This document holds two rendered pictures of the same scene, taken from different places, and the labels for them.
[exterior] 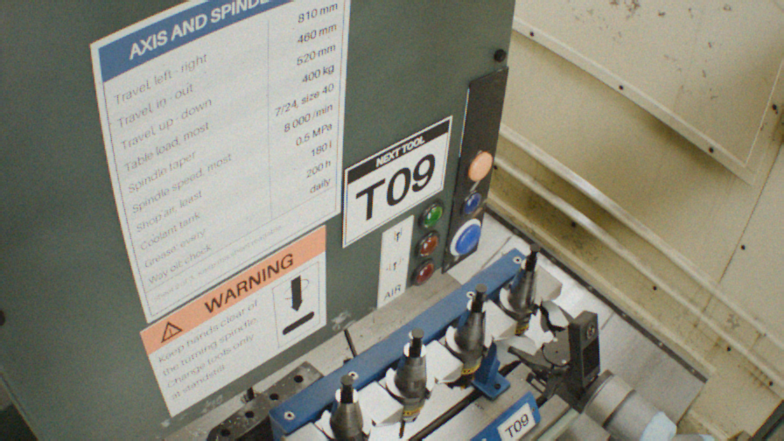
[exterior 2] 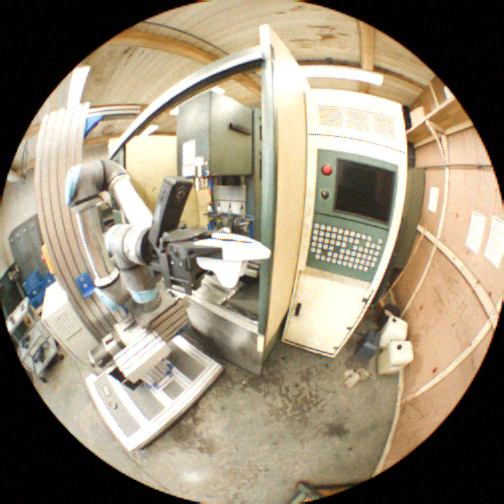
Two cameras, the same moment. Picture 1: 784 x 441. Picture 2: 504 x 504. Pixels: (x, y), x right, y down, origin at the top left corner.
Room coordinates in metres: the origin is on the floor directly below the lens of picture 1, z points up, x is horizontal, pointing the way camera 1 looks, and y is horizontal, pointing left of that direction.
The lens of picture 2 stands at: (0.51, -1.38, 1.54)
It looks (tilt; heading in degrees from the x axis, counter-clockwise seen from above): 27 degrees down; 76
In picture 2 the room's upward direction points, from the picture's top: straight up
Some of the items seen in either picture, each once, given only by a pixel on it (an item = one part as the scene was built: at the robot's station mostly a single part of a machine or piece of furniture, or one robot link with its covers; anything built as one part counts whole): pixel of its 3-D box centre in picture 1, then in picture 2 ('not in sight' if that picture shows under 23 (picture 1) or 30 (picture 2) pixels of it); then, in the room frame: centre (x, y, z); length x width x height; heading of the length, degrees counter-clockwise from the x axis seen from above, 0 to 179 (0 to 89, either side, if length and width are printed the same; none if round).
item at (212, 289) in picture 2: not in sight; (194, 277); (0.27, -0.14, 0.70); 0.90 x 0.30 x 0.16; 136
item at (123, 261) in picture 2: not in sight; (126, 243); (0.30, -1.06, 1.43); 0.11 x 0.08 x 0.09; 150
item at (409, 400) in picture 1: (409, 384); not in sight; (0.56, -0.04, 1.21); 0.06 x 0.06 x 0.03
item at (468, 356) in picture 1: (467, 342); not in sight; (0.64, -0.12, 1.21); 0.06 x 0.06 x 0.03
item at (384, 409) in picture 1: (378, 406); not in sight; (0.52, 0.00, 1.21); 0.07 x 0.05 x 0.01; 46
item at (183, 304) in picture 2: not in sight; (154, 314); (0.14, -0.82, 0.95); 0.40 x 0.13 x 0.09; 46
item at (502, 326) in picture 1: (493, 322); not in sight; (0.68, -0.16, 1.21); 0.07 x 0.05 x 0.01; 46
